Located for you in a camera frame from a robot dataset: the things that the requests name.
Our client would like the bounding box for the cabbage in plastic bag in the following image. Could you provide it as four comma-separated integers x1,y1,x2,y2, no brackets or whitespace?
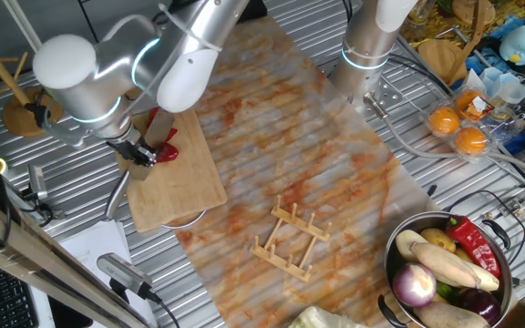
287,305,369,328

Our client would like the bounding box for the long pale sweet potato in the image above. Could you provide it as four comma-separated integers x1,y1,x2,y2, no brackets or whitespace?
408,241,501,293

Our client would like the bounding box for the light blue plush toy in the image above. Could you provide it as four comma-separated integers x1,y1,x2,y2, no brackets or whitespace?
499,24,525,66

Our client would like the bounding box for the purple onion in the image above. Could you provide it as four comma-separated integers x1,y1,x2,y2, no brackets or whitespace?
391,262,438,309

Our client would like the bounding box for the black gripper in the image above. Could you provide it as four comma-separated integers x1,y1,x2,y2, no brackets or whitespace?
106,136,159,169

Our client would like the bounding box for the wooden cutting board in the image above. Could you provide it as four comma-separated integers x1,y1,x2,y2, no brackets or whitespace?
115,108,228,233

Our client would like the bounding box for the aluminium frame beam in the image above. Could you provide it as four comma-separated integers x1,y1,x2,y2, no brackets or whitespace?
0,185,155,328

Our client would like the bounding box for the small camera on black mount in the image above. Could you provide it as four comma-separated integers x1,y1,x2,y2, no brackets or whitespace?
22,163,67,221

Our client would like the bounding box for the orange fruit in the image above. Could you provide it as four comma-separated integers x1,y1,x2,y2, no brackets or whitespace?
454,89,485,114
427,106,461,136
453,126,489,157

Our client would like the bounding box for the grey camera with cable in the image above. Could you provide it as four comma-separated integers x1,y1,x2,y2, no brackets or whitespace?
96,252,181,328

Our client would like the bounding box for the large red chili pepper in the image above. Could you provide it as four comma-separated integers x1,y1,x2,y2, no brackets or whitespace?
155,141,180,164

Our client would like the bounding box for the long red bell pepper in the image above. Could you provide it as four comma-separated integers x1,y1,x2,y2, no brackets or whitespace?
444,215,502,280

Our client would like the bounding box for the clear plastic measuring cup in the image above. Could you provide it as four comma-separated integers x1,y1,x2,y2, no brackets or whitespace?
479,67,525,106

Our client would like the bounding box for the brown sweet potato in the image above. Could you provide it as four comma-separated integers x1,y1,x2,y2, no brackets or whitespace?
412,301,492,328

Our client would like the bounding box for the steel cleaver knife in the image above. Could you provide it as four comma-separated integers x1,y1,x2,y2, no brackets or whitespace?
103,110,176,222

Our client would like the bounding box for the white pole with black ring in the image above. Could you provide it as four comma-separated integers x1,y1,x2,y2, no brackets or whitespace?
1,0,44,54

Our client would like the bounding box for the wooden mug tree stand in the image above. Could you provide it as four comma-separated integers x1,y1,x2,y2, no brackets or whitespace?
0,0,65,138

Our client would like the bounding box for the white round vegetable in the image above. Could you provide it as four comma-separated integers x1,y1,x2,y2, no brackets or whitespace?
395,229,430,263

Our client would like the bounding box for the wooden peg dish rack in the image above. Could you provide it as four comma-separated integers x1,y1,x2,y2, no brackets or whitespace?
250,194,333,283

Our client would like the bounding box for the dark purple eggplant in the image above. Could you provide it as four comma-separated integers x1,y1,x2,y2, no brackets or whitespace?
456,287,502,327

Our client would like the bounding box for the orange marbled table mat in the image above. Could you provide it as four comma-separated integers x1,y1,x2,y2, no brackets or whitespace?
125,15,433,328

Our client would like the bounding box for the yellow potato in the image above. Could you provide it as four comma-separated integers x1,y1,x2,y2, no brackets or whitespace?
419,227,458,254

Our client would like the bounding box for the steel pot with black handles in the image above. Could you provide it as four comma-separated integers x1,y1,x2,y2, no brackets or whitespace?
376,210,525,328

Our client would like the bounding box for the white paper stack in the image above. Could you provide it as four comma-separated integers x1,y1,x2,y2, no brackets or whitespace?
29,220,157,328

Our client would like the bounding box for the wrist camera on grey bracket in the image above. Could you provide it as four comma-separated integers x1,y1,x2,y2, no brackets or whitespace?
23,100,88,150

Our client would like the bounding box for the black cable bundle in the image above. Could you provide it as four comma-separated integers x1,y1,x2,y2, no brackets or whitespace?
387,54,456,100

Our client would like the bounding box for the wooden hook stand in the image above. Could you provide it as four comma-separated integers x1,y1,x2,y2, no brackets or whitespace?
417,0,497,87

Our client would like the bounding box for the clear plastic orange package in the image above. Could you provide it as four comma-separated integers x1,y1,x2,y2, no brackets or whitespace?
420,84,525,164

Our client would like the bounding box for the green vegetable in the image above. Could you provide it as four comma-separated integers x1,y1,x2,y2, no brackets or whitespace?
435,279,462,302

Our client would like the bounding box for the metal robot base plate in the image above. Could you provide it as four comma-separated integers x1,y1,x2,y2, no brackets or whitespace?
361,74,405,116

